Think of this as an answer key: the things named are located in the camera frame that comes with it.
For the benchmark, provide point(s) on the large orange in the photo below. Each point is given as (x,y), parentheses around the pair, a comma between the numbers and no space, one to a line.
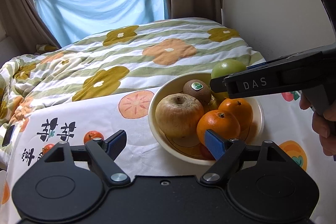
(222,122)
(241,109)

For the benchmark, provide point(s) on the small mandarin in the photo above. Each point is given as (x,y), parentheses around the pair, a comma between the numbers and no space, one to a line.
(92,135)
(47,148)

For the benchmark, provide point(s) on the green apple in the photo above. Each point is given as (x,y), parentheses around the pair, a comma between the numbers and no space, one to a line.
(227,67)
(221,96)

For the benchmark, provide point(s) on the brown curtain left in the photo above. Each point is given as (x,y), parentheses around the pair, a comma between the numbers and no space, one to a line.
(24,26)

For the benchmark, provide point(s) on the floral striped quilt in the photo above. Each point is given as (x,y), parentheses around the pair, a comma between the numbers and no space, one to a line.
(128,59)

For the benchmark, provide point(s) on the large orange back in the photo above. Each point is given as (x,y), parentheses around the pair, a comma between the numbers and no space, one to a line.
(222,122)

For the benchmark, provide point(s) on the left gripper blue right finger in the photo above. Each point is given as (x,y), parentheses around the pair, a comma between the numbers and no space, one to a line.
(229,154)

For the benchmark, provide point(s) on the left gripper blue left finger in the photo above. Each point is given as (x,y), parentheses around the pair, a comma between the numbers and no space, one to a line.
(100,155)

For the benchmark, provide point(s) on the floral pillow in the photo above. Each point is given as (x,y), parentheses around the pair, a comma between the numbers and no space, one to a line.
(45,48)

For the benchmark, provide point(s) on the brown kiwi with sticker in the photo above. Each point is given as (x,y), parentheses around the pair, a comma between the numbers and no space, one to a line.
(198,90)

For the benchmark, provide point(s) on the white persimmon print cloth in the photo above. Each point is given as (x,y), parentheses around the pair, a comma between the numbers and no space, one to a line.
(284,123)

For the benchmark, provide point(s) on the red cherry tomato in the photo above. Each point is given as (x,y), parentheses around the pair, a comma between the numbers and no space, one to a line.
(206,153)

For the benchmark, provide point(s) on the large orange front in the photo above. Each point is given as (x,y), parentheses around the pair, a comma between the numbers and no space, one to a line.
(241,109)

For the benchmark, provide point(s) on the black smartphone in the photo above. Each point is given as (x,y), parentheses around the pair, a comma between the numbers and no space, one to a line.
(8,135)

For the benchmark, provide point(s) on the right hand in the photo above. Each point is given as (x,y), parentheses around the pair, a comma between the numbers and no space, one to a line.
(320,125)

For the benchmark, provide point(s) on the light blue window sheet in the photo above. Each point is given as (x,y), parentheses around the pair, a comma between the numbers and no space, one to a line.
(72,20)

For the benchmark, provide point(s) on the wrinkled red-yellow apple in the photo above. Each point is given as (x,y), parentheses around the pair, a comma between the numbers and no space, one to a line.
(177,115)

